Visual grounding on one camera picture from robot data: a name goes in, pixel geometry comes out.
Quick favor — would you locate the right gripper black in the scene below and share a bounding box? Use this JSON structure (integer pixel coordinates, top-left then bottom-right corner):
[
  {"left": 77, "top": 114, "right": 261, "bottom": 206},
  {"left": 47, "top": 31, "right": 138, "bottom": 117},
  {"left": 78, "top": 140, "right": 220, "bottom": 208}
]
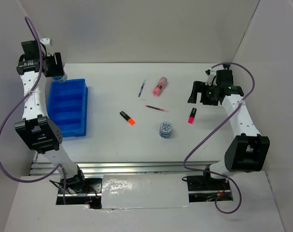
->
[{"left": 187, "top": 81, "right": 220, "bottom": 106}]

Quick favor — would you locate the blue white round jar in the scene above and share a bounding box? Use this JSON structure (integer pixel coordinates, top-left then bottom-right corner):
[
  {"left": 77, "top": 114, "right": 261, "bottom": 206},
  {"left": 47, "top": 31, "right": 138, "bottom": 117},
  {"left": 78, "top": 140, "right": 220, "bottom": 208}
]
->
[
  {"left": 159, "top": 122, "right": 173, "bottom": 138},
  {"left": 54, "top": 75, "right": 67, "bottom": 83}
]

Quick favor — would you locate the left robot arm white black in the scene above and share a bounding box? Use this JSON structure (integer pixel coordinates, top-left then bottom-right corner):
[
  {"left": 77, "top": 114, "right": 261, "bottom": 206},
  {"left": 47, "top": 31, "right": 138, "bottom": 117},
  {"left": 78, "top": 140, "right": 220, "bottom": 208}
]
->
[{"left": 15, "top": 38, "right": 87, "bottom": 193}]

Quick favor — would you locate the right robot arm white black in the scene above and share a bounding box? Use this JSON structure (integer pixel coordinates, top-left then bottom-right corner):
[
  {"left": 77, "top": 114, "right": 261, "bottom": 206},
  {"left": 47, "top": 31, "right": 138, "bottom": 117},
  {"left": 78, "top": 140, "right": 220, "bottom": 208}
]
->
[{"left": 194, "top": 69, "right": 270, "bottom": 189}]

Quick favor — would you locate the pink black highlighter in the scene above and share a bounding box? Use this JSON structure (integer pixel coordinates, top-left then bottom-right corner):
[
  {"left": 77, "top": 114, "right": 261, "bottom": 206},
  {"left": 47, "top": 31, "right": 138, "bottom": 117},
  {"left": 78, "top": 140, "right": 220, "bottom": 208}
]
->
[{"left": 188, "top": 108, "right": 197, "bottom": 124}]

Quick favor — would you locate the blue compartment bin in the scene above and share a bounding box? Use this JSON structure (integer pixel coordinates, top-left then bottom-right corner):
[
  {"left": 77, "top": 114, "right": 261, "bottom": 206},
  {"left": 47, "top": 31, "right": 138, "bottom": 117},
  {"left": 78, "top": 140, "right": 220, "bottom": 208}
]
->
[{"left": 47, "top": 79, "right": 88, "bottom": 137}]

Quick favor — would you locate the pink eraser tube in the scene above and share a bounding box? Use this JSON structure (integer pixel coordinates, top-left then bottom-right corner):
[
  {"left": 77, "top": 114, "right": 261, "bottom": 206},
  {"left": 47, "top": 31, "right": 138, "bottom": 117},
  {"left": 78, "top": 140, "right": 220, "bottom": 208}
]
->
[{"left": 153, "top": 77, "right": 167, "bottom": 96}]

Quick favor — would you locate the orange pen refill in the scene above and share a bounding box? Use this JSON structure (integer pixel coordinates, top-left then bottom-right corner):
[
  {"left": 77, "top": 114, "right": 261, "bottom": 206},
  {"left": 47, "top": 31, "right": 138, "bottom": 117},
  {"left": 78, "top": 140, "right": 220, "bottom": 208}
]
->
[{"left": 145, "top": 105, "right": 169, "bottom": 113}]

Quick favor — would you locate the blue pen refill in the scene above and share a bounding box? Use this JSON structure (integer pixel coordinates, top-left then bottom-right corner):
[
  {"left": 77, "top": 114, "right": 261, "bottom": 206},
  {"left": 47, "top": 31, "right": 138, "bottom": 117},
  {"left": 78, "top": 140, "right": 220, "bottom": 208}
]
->
[{"left": 138, "top": 79, "right": 146, "bottom": 98}]

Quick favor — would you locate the orange black highlighter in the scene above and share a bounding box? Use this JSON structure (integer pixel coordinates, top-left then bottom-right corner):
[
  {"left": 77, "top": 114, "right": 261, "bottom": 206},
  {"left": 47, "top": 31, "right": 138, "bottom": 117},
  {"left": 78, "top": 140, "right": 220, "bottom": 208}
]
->
[{"left": 120, "top": 111, "right": 135, "bottom": 125}]

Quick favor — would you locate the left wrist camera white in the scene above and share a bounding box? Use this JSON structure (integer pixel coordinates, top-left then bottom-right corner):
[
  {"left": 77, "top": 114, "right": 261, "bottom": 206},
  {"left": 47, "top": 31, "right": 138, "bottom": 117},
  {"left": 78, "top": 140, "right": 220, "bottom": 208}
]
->
[{"left": 40, "top": 38, "right": 54, "bottom": 57}]

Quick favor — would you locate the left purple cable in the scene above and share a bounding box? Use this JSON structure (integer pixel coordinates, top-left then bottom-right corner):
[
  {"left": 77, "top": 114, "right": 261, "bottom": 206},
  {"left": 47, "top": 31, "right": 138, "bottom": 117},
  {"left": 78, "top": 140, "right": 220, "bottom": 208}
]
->
[{"left": 0, "top": 16, "right": 68, "bottom": 206}]

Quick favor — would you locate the purple cable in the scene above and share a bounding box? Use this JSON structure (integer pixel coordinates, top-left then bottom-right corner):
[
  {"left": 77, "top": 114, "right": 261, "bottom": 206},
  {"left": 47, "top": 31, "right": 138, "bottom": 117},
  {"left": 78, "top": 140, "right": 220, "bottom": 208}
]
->
[
  {"left": 0, "top": 16, "right": 68, "bottom": 206},
  {"left": 182, "top": 62, "right": 255, "bottom": 215}
]

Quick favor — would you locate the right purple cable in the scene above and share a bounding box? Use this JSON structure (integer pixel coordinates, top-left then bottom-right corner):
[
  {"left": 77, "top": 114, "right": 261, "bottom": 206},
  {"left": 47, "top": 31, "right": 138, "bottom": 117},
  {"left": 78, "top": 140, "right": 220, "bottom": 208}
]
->
[{"left": 182, "top": 62, "right": 255, "bottom": 215}]

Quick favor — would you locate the aluminium rail frame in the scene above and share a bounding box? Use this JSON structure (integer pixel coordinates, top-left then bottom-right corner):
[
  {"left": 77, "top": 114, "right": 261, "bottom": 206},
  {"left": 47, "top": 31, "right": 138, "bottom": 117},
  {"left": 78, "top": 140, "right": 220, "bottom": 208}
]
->
[{"left": 28, "top": 153, "right": 223, "bottom": 177}]

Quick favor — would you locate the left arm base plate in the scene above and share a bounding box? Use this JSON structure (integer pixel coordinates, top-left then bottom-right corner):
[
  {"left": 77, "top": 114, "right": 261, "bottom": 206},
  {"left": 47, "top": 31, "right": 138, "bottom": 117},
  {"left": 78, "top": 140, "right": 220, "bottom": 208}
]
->
[{"left": 55, "top": 178, "right": 102, "bottom": 209}]

